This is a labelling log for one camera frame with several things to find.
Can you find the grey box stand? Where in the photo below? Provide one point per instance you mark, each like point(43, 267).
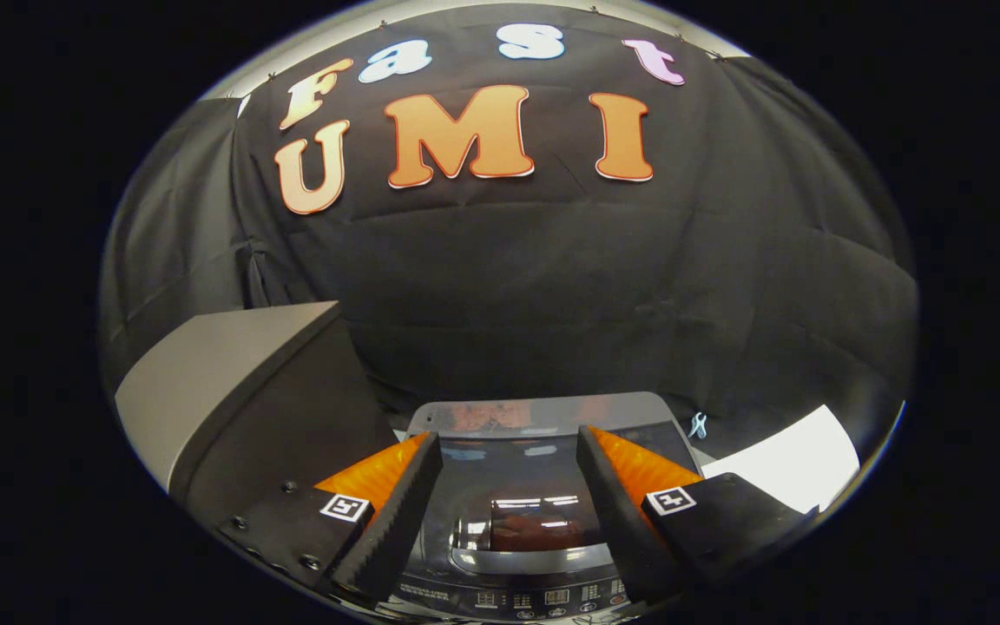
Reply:
point(222, 373)

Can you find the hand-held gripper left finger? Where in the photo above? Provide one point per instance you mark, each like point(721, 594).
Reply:
point(400, 521)

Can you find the transparent washing machine lid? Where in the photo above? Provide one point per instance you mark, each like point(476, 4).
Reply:
point(509, 477)

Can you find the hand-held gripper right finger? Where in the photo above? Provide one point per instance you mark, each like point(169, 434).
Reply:
point(621, 529)

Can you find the light blue plastic clip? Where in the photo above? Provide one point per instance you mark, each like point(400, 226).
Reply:
point(698, 425)

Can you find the grey washing machine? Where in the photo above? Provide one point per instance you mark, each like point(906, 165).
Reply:
point(509, 599)

